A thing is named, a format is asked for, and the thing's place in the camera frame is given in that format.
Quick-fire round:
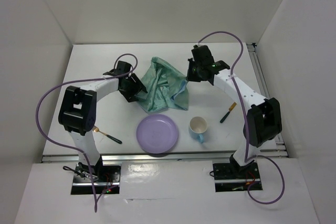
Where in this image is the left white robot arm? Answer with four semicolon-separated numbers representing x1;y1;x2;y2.
58;69;147;182

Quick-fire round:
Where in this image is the aluminium frame rail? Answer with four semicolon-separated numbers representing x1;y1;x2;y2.
246;43;288;157
41;150;289;163

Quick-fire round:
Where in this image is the aluminium frame rail front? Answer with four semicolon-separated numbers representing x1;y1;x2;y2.
41;150;289;163

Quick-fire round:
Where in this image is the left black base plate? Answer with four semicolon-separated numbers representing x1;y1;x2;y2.
62;165;121;185

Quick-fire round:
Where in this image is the gold knife green handle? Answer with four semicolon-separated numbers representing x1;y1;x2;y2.
220;102;237;123

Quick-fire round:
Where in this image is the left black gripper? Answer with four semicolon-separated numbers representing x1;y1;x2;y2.
118;73;146;102

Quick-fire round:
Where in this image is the light blue mug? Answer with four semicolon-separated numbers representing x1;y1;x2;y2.
188;116;208;144

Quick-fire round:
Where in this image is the teal patterned satin cloth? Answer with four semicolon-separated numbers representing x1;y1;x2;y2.
136;57;189;113

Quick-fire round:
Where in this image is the lilac plastic plate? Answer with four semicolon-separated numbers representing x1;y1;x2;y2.
136;114;179;154

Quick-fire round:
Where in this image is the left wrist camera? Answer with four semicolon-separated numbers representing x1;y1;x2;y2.
114;60;132;75

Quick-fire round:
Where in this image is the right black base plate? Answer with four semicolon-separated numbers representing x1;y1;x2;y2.
209;162;260;180

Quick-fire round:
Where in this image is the gold fork green handle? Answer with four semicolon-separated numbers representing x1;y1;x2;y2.
92;126;123;144

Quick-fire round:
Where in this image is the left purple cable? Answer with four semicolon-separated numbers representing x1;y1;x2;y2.
35;54;139;213

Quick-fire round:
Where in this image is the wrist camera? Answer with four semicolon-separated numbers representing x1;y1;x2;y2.
191;45;214;66
114;60;132;75

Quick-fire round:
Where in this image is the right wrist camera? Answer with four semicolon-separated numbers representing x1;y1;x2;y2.
191;45;214;66

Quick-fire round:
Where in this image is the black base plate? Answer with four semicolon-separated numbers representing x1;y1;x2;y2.
62;165;121;185
209;162;260;180

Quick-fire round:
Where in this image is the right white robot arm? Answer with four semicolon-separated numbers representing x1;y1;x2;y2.
187;58;282;178

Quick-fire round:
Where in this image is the aluminium frame rail right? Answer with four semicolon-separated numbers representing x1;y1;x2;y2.
246;43;288;157

